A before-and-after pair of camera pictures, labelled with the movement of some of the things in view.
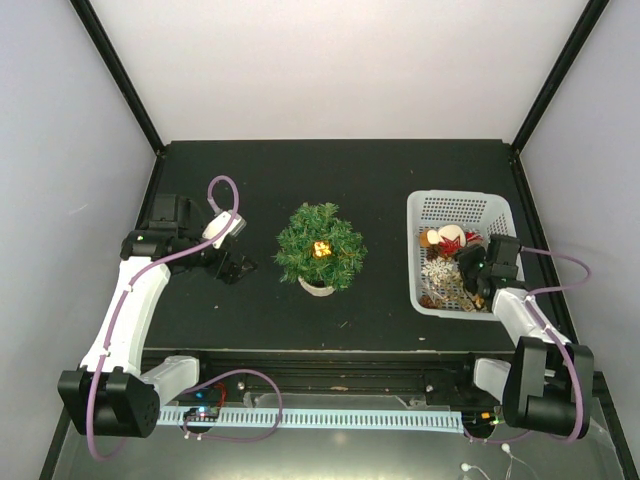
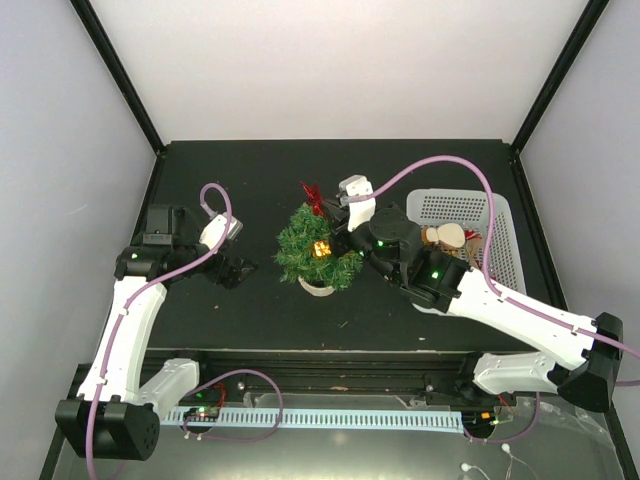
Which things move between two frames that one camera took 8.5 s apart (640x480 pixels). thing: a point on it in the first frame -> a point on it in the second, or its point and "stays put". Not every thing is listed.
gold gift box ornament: (321, 248) stays put
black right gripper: (463, 257) -> (337, 223)
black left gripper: (232, 274) stays put
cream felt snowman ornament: (450, 231) stays put
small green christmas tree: (294, 249) stays put
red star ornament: (450, 247) -> (315, 197)
